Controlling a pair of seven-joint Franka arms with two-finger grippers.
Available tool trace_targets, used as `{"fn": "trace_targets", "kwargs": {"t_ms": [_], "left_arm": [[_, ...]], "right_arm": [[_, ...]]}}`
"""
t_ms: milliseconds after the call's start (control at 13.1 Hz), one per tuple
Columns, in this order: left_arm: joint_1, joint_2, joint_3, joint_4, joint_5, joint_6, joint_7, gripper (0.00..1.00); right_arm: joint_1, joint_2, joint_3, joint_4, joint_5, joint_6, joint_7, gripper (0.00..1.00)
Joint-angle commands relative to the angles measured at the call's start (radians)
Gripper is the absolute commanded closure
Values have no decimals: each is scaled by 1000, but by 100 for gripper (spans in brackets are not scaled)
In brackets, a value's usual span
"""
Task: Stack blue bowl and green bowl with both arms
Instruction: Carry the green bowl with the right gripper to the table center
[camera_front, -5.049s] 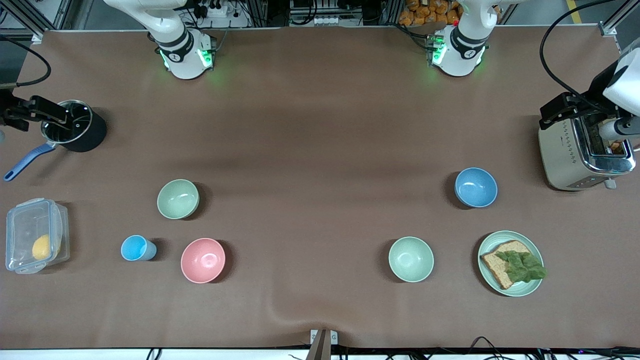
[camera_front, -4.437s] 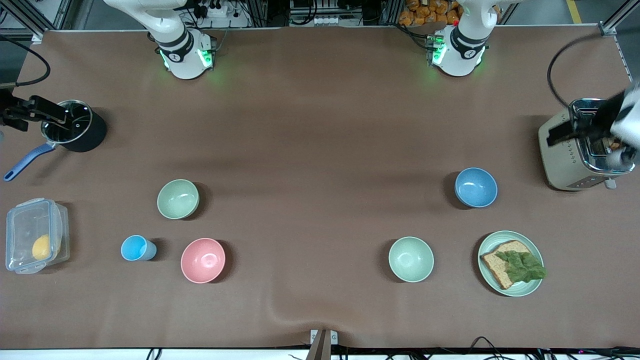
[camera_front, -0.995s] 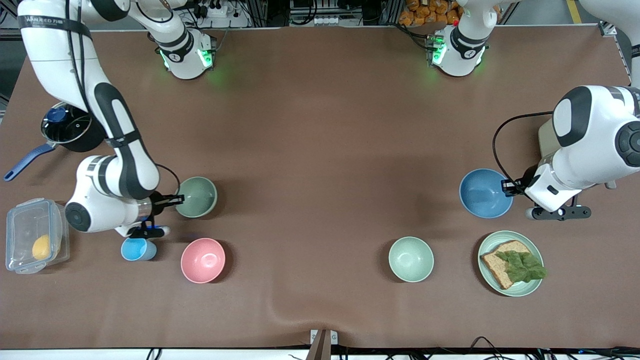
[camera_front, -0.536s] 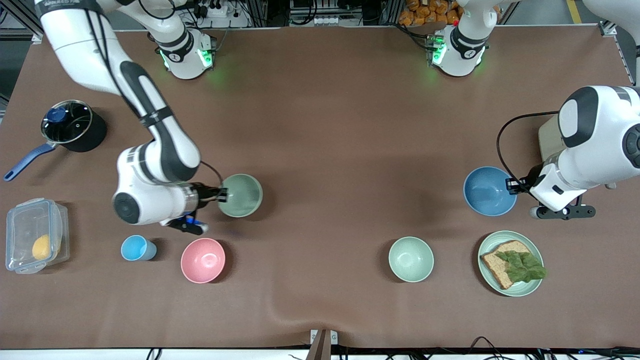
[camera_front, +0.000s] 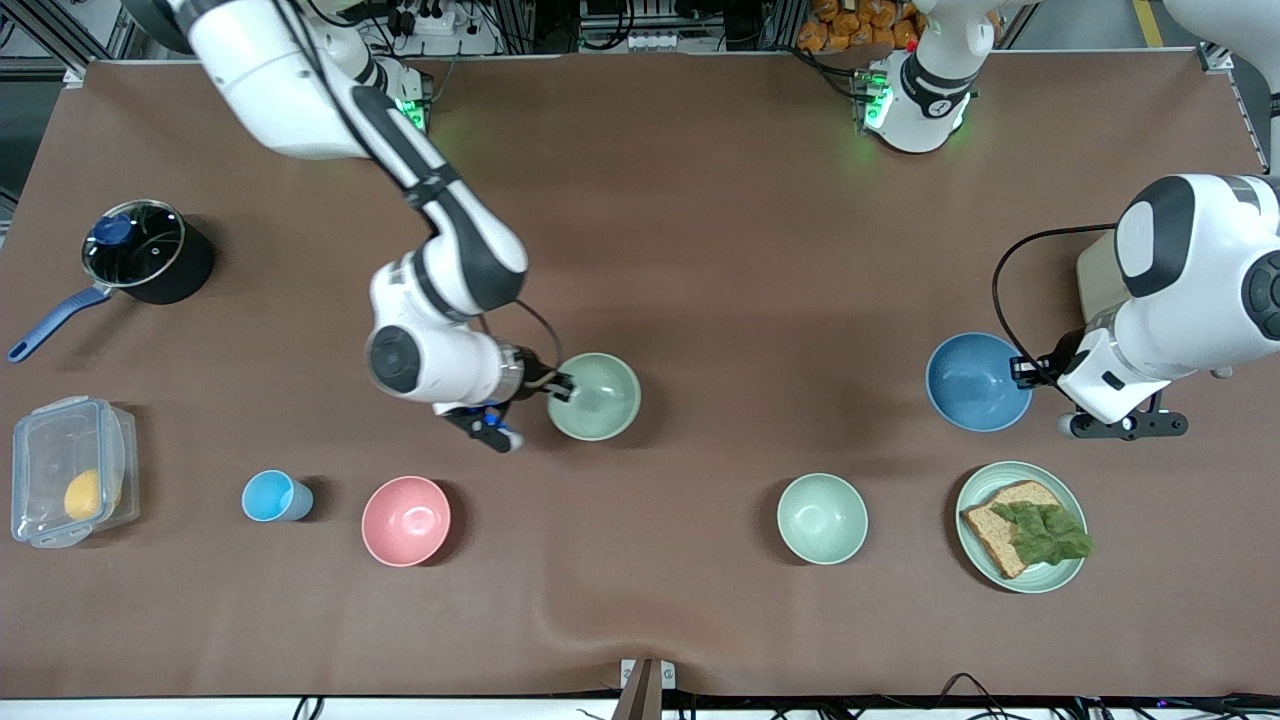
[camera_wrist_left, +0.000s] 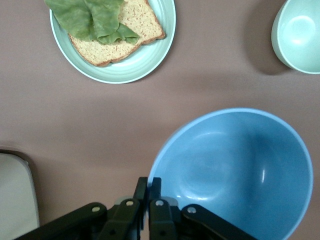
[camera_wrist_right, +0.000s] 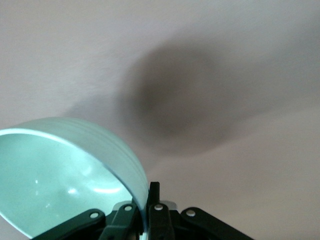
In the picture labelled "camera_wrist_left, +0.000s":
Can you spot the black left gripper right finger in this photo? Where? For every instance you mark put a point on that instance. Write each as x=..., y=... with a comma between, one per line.
x=162, y=220

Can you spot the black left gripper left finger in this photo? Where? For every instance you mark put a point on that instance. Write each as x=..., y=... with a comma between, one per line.
x=120, y=220

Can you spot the blue bowl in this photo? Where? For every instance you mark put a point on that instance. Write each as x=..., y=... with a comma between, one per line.
x=225, y=162

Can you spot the pale green bowl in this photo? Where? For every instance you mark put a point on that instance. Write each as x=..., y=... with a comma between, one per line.
x=297, y=37

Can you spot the brown table cloth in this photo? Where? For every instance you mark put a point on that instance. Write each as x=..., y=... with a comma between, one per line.
x=100, y=125

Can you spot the silver toaster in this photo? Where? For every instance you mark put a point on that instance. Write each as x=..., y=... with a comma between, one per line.
x=15, y=200

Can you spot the pale green plate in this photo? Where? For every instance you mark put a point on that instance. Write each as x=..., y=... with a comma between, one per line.
x=150, y=62

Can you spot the brown bread slice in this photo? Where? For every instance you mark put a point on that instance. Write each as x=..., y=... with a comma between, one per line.
x=140, y=22

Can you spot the green lettuce leaf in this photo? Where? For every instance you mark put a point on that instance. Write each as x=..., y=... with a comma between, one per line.
x=82, y=22

